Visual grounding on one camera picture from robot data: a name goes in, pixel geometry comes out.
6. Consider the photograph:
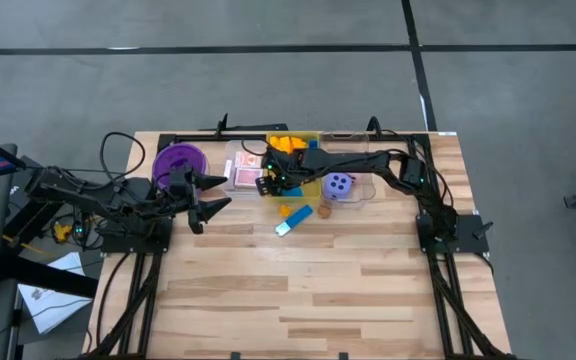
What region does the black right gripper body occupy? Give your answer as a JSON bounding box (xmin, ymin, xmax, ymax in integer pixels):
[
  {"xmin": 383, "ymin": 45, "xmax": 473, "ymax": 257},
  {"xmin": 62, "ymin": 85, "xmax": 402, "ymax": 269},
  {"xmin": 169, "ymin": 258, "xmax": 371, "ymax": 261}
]
[{"xmin": 262, "ymin": 149, "xmax": 314, "ymax": 186}]

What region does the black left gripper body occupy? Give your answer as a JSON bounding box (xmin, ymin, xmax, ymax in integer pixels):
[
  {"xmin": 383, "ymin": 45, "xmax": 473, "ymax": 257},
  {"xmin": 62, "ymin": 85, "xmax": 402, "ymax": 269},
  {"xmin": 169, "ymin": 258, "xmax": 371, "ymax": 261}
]
[{"xmin": 183, "ymin": 168, "xmax": 205, "ymax": 235}]

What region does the pink backed card pack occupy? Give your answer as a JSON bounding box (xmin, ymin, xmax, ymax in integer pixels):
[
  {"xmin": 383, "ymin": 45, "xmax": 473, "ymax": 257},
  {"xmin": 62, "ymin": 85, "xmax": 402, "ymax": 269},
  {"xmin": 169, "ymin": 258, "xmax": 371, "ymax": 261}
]
[{"xmin": 233, "ymin": 168, "xmax": 264, "ymax": 190}]

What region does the yellow wedge toy block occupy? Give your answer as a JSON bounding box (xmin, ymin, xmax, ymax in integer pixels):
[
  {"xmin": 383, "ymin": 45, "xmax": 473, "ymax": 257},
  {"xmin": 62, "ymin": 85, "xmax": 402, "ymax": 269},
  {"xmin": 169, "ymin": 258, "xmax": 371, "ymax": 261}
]
[{"xmin": 269, "ymin": 135, "xmax": 294, "ymax": 154}]

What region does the orange print card pack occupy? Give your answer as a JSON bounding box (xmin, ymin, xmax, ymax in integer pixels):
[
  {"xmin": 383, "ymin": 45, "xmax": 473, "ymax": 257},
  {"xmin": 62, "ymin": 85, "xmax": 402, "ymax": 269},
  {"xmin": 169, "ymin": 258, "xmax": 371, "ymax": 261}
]
[{"xmin": 234, "ymin": 150, "xmax": 263, "ymax": 169}]

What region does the blue long brick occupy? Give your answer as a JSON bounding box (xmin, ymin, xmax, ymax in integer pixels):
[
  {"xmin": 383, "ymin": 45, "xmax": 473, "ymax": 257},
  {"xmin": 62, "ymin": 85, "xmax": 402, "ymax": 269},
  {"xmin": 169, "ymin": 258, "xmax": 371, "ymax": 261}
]
[{"xmin": 285, "ymin": 204, "xmax": 314, "ymax": 232}]

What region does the purple foam die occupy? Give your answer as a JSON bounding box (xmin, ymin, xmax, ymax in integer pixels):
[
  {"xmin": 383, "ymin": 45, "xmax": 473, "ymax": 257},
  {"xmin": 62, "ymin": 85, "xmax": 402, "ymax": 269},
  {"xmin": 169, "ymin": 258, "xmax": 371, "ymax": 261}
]
[{"xmin": 322, "ymin": 172, "xmax": 354, "ymax": 201}]

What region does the yellow translucent plastic bin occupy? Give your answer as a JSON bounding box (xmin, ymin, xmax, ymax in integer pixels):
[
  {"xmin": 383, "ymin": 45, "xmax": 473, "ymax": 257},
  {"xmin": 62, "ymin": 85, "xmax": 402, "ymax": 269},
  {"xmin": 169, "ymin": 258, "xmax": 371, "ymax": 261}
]
[{"xmin": 266, "ymin": 131, "xmax": 325, "ymax": 207}]

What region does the small clear plastic bin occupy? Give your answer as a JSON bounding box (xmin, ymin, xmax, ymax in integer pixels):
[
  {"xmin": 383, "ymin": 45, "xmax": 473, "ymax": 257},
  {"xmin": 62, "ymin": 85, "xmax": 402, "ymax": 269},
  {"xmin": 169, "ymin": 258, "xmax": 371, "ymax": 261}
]
[{"xmin": 224, "ymin": 140, "xmax": 269, "ymax": 201}]

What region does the purple plastic bucket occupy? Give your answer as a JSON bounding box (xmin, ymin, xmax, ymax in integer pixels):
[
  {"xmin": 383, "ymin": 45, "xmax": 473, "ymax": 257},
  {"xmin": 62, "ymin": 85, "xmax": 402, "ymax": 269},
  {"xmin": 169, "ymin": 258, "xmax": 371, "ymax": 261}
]
[{"xmin": 151, "ymin": 142, "xmax": 210, "ymax": 191}]

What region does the black power strip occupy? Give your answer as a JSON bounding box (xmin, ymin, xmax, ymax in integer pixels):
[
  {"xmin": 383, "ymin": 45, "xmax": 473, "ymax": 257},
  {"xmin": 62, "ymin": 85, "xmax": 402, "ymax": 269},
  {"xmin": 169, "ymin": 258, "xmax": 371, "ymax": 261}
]
[{"xmin": 71, "ymin": 199, "xmax": 87, "ymax": 250}]

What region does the white paper sheet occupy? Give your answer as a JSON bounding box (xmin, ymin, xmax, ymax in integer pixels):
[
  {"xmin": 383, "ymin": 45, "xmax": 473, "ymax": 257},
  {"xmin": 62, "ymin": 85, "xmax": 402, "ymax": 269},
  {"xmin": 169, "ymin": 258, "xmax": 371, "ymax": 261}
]
[
  {"xmin": 16, "ymin": 283, "xmax": 94, "ymax": 335},
  {"xmin": 46, "ymin": 251, "xmax": 87, "ymax": 277}
]

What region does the black computer case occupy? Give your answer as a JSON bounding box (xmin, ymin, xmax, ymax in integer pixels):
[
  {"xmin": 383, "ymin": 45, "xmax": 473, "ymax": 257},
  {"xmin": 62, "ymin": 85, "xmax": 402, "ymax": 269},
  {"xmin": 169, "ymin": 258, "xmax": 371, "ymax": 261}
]
[{"xmin": 6, "ymin": 155, "xmax": 77, "ymax": 244}]

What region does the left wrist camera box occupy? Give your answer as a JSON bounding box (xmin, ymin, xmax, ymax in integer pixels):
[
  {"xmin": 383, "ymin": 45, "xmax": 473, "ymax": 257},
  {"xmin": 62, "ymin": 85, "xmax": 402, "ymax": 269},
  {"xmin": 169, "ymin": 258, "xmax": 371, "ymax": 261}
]
[{"xmin": 169, "ymin": 163, "xmax": 194, "ymax": 194}]

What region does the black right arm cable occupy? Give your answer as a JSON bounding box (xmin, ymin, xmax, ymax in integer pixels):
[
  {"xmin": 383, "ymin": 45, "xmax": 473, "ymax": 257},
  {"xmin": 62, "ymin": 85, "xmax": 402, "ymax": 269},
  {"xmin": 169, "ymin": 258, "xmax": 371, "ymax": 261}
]
[{"xmin": 240, "ymin": 138, "xmax": 269, "ymax": 157}]

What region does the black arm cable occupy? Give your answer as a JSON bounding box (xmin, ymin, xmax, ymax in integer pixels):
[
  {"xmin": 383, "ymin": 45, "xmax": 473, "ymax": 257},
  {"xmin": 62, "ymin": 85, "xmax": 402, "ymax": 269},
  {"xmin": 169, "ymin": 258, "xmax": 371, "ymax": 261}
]
[
  {"xmin": 99, "ymin": 131, "xmax": 147, "ymax": 184},
  {"xmin": 240, "ymin": 138, "xmax": 269, "ymax": 157}
]

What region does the large clear handled bin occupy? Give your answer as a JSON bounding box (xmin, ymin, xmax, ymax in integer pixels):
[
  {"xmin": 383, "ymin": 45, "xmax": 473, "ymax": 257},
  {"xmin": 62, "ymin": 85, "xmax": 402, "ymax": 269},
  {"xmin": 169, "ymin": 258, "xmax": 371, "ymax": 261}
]
[{"xmin": 320, "ymin": 130, "xmax": 377, "ymax": 204}]

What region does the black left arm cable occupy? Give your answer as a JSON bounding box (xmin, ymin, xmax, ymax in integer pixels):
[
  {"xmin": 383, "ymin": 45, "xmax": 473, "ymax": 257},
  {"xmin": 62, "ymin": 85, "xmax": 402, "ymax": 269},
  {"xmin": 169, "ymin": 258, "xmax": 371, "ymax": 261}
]
[{"xmin": 99, "ymin": 131, "xmax": 147, "ymax": 184}]

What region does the thick black cable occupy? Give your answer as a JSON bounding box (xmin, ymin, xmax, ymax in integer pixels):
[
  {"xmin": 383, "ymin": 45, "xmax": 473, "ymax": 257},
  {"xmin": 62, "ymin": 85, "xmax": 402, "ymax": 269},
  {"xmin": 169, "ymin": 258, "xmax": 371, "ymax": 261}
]
[{"xmin": 95, "ymin": 252, "xmax": 134, "ymax": 351}]

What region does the yellow cable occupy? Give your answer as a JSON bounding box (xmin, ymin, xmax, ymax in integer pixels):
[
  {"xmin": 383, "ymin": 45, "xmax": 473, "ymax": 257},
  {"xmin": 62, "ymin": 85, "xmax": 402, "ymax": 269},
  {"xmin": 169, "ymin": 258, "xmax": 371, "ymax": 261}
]
[{"xmin": 1, "ymin": 233, "xmax": 58, "ymax": 260}]

